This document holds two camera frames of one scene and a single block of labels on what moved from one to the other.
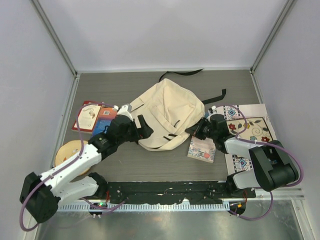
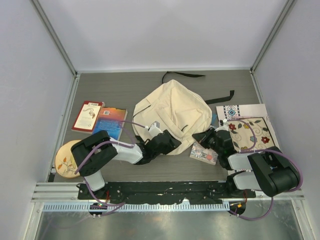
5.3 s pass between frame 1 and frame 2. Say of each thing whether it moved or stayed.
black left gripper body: moved
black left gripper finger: moved
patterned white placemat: stayed
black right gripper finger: moved
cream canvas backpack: moved
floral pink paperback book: stayed
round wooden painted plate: stayed
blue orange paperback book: stayed
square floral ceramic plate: stayed
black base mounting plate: stayed
